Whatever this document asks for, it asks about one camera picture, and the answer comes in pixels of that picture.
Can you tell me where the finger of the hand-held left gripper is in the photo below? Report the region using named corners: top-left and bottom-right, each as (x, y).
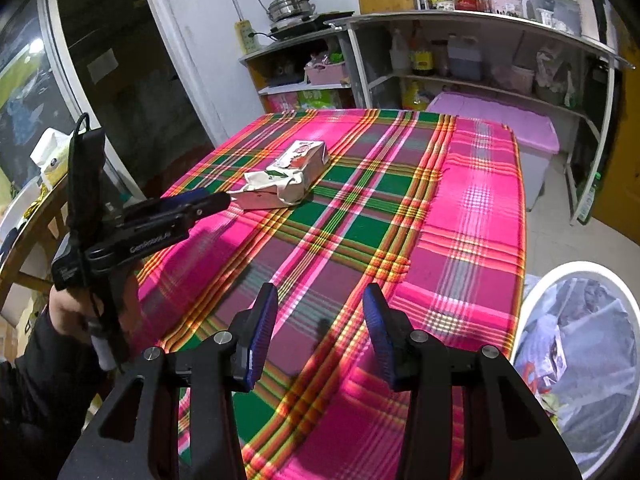
top-left (122, 189), bottom-right (208, 221)
top-left (125, 192), bottom-right (232, 232)

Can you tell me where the pink plastic tub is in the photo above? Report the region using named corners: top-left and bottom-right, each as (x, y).
top-left (492, 62), bottom-right (535, 92)

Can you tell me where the pink lid storage box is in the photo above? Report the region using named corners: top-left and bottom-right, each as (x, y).
top-left (425, 91), bottom-right (560, 211)

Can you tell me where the steel cooking pot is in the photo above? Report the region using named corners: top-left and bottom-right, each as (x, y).
top-left (266, 0), bottom-right (316, 23)

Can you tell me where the yellow wooden door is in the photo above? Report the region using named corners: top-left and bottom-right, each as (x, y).
top-left (590, 35), bottom-right (640, 246)

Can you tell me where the blue grey plastic jug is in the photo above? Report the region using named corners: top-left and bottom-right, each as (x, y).
top-left (446, 35), bottom-right (483, 81)

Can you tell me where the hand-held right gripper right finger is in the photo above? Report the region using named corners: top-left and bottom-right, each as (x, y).
top-left (362, 282), bottom-right (583, 480)

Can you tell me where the person's left forearm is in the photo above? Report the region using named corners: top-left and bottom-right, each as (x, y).
top-left (0, 305), bottom-right (116, 480)

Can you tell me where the white black thermos kettle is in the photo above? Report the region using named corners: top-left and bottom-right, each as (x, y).
top-left (572, 0), bottom-right (608, 43)

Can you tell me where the wooden side table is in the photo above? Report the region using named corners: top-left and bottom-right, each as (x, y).
top-left (0, 180), bottom-right (71, 311)

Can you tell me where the white metal shelf rack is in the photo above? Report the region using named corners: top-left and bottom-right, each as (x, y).
top-left (330, 10), bottom-right (636, 226)

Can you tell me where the pink green plaid tablecloth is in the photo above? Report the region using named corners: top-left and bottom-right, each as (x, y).
top-left (135, 107), bottom-right (528, 480)

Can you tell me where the pink plastic basket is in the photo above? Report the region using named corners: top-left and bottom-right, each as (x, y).
top-left (305, 60), bottom-right (351, 86)

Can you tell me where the clear lidded container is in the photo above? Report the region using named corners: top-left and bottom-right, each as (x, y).
top-left (522, 0), bottom-right (581, 31)

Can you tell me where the crumpled plastic bag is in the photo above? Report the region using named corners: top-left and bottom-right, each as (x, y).
top-left (535, 42), bottom-right (576, 106)

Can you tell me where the yellow detergent bottle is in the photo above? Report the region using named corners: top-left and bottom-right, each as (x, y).
top-left (402, 80), bottom-right (431, 111)

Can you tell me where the yellowish power strip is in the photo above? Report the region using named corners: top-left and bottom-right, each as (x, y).
top-left (235, 20), bottom-right (261, 54)

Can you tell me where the yellow label oil bottle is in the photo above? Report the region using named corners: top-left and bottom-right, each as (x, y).
top-left (410, 35), bottom-right (436, 77)

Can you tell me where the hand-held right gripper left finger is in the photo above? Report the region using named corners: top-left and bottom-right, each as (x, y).
top-left (57, 282), bottom-right (279, 480)

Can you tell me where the person's left hand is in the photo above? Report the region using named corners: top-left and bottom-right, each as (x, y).
top-left (47, 285), bottom-right (101, 338)

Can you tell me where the yellow tissue box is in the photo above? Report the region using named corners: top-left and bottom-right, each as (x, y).
top-left (30, 127), bottom-right (71, 188)

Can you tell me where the white round trash bin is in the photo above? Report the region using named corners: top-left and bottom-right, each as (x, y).
top-left (510, 260), bottom-right (640, 480)

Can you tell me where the black induction cooker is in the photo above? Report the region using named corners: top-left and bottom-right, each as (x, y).
top-left (267, 10), bottom-right (356, 41)

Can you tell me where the wooden shelf unit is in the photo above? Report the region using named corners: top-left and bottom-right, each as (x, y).
top-left (239, 27), bottom-right (353, 113)

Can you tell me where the white plastic jug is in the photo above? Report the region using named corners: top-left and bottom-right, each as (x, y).
top-left (390, 30), bottom-right (411, 73)

